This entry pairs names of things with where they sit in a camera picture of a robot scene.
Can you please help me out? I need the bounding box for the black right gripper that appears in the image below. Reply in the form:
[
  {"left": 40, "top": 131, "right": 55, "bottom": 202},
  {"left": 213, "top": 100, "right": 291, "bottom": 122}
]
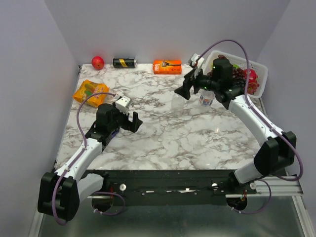
[{"left": 174, "top": 66, "right": 219, "bottom": 100}]

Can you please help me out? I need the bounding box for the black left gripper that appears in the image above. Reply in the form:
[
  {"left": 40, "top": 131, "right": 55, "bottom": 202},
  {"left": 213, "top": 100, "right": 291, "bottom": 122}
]
[{"left": 108, "top": 102, "right": 143, "bottom": 132}]

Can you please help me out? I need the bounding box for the clear bottle with blue label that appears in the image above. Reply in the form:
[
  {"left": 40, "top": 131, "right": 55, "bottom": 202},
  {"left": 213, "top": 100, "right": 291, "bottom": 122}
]
[{"left": 199, "top": 90, "right": 215, "bottom": 107}]

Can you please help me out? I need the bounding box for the clear unlabelled plastic bottle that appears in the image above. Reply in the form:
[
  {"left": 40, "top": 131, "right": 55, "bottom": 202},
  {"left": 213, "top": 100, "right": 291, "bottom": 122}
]
[{"left": 171, "top": 93, "right": 185, "bottom": 113}]

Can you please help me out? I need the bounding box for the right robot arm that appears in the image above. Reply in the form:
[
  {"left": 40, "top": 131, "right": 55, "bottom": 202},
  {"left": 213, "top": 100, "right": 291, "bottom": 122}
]
[{"left": 175, "top": 54, "right": 296, "bottom": 194}]

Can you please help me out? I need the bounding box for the purple toothpaste box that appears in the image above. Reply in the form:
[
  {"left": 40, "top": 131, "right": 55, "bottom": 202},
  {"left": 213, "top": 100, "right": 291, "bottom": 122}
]
[{"left": 111, "top": 128, "right": 119, "bottom": 138}]

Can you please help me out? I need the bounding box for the orange razor box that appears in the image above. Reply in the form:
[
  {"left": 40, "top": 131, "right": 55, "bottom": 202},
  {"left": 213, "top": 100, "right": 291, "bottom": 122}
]
[{"left": 153, "top": 60, "right": 182, "bottom": 75}]

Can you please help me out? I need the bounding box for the orange snack bag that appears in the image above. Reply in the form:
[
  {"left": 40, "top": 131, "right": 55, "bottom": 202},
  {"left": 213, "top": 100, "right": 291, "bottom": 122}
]
[{"left": 73, "top": 79, "right": 109, "bottom": 107}]

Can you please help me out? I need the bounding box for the black drink can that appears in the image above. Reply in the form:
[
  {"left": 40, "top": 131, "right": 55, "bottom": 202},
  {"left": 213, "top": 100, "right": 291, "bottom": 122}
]
[{"left": 113, "top": 58, "right": 137, "bottom": 68}]

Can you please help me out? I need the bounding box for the red lychee cluster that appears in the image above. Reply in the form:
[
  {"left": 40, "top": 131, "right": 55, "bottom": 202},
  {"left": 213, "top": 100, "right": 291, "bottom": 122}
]
[{"left": 247, "top": 82, "right": 260, "bottom": 95}]

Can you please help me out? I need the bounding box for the pink dragon fruit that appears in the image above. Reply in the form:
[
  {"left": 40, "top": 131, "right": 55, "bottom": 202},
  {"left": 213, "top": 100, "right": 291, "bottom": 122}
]
[{"left": 248, "top": 69, "right": 258, "bottom": 83}]

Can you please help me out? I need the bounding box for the red apple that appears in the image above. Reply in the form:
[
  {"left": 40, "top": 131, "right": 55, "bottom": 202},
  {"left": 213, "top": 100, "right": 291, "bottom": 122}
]
[{"left": 91, "top": 56, "right": 105, "bottom": 70}]

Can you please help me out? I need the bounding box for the white plastic basket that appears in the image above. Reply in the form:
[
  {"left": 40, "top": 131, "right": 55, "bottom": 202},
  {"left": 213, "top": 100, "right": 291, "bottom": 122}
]
[{"left": 202, "top": 50, "right": 268, "bottom": 99}]

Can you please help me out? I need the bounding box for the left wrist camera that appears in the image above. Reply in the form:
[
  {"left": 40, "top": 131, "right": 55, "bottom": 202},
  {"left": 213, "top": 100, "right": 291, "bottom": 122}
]
[{"left": 115, "top": 96, "right": 132, "bottom": 113}]

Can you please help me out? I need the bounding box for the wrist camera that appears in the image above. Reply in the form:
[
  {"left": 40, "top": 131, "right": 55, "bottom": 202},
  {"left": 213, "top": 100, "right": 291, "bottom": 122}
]
[
  {"left": 115, "top": 96, "right": 132, "bottom": 113},
  {"left": 188, "top": 53, "right": 204, "bottom": 77}
]

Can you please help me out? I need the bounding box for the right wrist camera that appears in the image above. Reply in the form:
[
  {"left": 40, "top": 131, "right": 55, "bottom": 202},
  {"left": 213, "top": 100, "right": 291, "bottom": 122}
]
[{"left": 188, "top": 53, "right": 204, "bottom": 77}]

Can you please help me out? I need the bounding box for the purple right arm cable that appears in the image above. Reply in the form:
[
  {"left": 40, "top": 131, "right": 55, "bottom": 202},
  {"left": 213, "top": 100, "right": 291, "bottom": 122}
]
[{"left": 196, "top": 39, "right": 304, "bottom": 182}]

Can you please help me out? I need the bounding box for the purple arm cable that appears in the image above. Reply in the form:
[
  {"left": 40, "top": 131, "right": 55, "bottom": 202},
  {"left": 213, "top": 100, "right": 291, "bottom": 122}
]
[
  {"left": 52, "top": 92, "right": 119, "bottom": 226},
  {"left": 196, "top": 39, "right": 304, "bottom": 182}
]

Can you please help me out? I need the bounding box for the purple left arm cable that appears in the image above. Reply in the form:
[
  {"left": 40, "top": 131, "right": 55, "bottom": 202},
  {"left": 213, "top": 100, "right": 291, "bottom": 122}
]
[{"left": 52, "top": 92, "right": 119, "bottom": 226}]

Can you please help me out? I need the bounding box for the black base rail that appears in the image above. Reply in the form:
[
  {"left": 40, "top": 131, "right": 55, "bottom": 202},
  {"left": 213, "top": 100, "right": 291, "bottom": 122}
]
[{"left": 77, "top": 170, "right": 248, "bottom": 206}]

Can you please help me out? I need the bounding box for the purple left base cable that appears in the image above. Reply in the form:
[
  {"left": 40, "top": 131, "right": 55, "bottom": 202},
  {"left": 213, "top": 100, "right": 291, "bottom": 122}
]
[{"left": 91, "top": 191, "right": 127, "bottom": 216}]

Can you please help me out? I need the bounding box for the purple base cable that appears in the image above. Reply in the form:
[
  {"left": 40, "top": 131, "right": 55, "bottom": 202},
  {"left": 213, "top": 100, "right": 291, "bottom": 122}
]
[
  {"left": 231, "top": 179, "right": 272, "bottom": 214},
  {"left": 91, "top": 191, "right": 127, "bottom": 216}
]

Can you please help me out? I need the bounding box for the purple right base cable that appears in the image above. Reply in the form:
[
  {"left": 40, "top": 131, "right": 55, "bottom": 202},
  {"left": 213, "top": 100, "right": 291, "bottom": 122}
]
[{"left": 231, "top": 179, "right": 272, "bottom": 214}]

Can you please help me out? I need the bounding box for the aluminium frame rail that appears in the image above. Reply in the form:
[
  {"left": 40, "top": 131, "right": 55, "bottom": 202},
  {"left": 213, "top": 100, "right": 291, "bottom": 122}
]
[{"left": 220, "top": 176, "right": 304, "bottom": 198}]

